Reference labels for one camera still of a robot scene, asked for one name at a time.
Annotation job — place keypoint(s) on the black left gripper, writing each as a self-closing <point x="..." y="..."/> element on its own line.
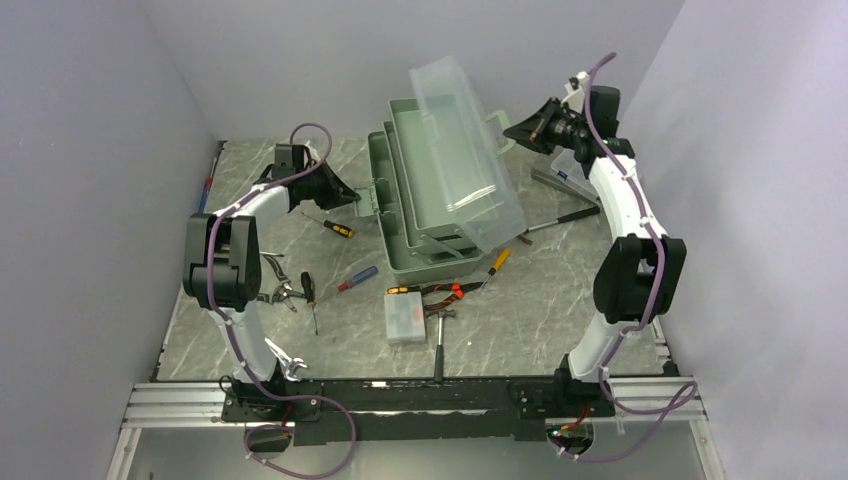
<point x="337" y="193"/>

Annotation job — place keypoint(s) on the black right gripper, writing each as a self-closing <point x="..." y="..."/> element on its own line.
<point x="535" y="130"/>

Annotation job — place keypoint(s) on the yellow black handled screwdriver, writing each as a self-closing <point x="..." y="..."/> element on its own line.
<point x="339" y="229"/>

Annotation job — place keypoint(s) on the green toolbox with clear lid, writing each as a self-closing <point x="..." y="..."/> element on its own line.
<point x="439" y="186"/>

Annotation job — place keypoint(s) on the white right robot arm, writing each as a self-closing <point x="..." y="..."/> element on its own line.
<point x="639" y="275"/>

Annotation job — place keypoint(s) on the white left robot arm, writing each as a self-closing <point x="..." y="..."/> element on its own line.
<point x="222" y="266"/>

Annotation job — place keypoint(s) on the clear compartment organizer box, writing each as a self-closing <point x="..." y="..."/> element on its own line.
<point x="570" y="173"/>

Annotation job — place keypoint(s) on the small claw hammer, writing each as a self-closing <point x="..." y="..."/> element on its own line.
<point x="567" y="218"/>

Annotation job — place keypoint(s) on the small clear screw box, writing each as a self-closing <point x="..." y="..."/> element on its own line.
<point x="405" y="318"/>

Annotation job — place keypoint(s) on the orange black long nose pliers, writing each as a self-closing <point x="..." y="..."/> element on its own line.
<point x="456" y="291"/>

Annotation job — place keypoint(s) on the silver combination wrench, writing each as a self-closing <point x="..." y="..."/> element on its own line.
<point x="290" y="366"/>

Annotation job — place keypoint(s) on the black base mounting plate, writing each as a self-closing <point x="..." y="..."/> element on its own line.
<point x="322" y="411"/>

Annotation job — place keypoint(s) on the blue red handled screwdriver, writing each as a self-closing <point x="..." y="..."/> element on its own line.
<point x="349" y="283"/>

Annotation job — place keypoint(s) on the black handled pliers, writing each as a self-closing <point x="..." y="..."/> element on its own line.
<point x="283" y="292"/>

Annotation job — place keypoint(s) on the blue red tool at wall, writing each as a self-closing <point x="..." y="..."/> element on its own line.
<point x="205" y="192"/>

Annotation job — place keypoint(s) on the orange handled screwdriver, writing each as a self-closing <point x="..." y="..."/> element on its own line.
<point x="496" y="266"/>

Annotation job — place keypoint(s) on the black handled hammer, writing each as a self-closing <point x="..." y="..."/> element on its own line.
<point x="442" y="315"/>

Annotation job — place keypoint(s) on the aluminium frame rail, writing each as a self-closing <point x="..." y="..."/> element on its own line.
<point x="193" y="405"/>

